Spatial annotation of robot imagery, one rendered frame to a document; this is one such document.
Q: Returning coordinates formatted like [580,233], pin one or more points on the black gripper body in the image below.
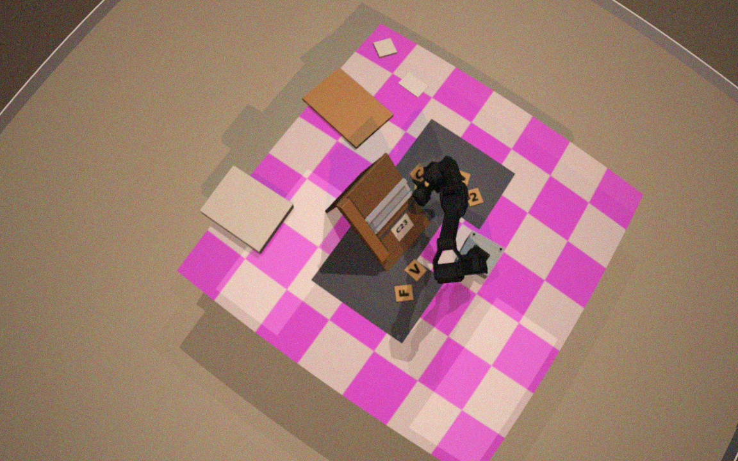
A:
[422,193]

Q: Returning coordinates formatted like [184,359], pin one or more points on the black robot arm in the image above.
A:
[454,206]

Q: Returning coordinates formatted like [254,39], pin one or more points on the cream paper label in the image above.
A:
[402,227]

